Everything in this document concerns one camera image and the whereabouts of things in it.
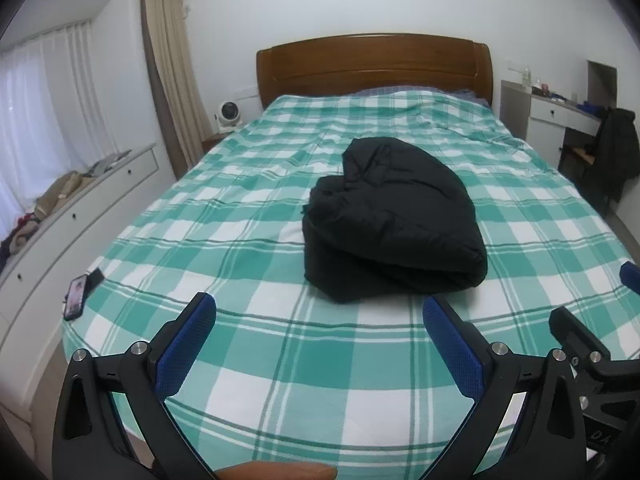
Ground white sheer curtain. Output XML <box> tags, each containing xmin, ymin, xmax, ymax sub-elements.
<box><xmin>0</xmin><ymin>20</ymin><xmax>120</xmax><ymax>241</ymax></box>

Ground grey flat item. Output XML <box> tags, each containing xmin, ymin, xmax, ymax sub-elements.
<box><xmin>82</xmin><ymin>150</ymin><xmax>134</xmax><ymax>177</ymax></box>

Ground blue pillow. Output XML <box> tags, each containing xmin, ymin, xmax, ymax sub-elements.
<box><xmin>355</xmin><ymin>86</ymin><xmax>493</xmax><ymax>109</ymax></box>

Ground green checked blanket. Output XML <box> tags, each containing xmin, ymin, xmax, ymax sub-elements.
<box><xmin>60</xmin><ymin>87</ymin><xmax>640</xmax><ymax>480</ymax></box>

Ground white desk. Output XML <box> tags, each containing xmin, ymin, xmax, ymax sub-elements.
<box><xmin>500</xmin><ymin>79</ymin><xmax>603</xmax><ymax>171</ymax></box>

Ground small white fan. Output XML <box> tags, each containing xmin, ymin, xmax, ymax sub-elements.
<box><xmin>214</xmin><ymin>101</ymin><xmax>250</xmax><ymax>135</ymax></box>

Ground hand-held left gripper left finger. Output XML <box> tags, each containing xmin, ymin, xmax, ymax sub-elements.
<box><xmin>52</xmin><ymin>291</ymin><xmax>218</xmax><ymax>480</ymax></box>

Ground beige clothes pile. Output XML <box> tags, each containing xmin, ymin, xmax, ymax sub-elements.
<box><xmin>32</xmin><ymin>170</ymin><xmax>97</xmax><ymax>221</ymax></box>

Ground beige curtain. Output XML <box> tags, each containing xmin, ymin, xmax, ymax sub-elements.
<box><xmin>140</xmin><ymin>0</ymin><xmax>213</xmax><ymax>179</ymax></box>

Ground wooden nightstand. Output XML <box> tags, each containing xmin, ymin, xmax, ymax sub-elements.
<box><xmin>202</xmin><ymin>132</ymin><xmax>232</xmax><ymax>154</ymax></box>

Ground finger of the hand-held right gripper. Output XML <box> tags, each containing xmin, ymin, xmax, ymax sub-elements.
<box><xmin>548</xmin><ymin>306</ymin><xmax>615</xmax><ymax>363</ymax></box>
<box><xmin>619</xmin><ymin>261</ymin><xmax>640</xmax><ymax>295</ymax></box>

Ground dark coat on chair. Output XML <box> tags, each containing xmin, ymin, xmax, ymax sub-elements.
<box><xmin>585</xmin><ymin>106</ymin><xmax>639</xmax><ymax>217</ymax></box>

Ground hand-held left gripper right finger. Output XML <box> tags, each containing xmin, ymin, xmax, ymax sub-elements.
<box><xmin>422</xmin><ymin>294</ymin><xmax>587</xmax><ymax>480</ymax></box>

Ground person's left hand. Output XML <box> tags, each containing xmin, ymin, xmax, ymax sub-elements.
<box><xmin>215</xmin><ymin>462</ymin><xmax>337</xmax><ymax>480</ymax></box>

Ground red and dark clothes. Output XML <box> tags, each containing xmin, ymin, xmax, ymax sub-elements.
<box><xmin>0</xmin><ymin>212</ymin><xmax>42</xmax><ymax>272</ymax></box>

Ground white drawer cabinet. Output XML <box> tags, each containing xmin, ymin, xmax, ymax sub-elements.
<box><xmin>0</xmin><ymin>142</ymin><xmax>160</xmax><ymax>391</ymax></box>

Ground smartphone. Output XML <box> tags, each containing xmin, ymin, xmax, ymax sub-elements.
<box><xmin>62</xmin><ymin>275</ymin><xmax>91</xmax><ymax>322</ymax></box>

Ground black puffer jacket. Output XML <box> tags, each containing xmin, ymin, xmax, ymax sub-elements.
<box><xmin>301</xmin><ymin>136</ymin><xmax>489</xmax><ymax>305</ymax></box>

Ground wooden chair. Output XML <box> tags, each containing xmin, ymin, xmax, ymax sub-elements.
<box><xmin>556</xmin><ymin>144</ymin><xmax>599</xmax><ymax>181</ymax></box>

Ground wooden headboard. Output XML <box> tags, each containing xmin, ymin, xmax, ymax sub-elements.
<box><xmin>256</xmin><ymin>33</ymin><xmax>494</xmax><ymax>111</ymax></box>

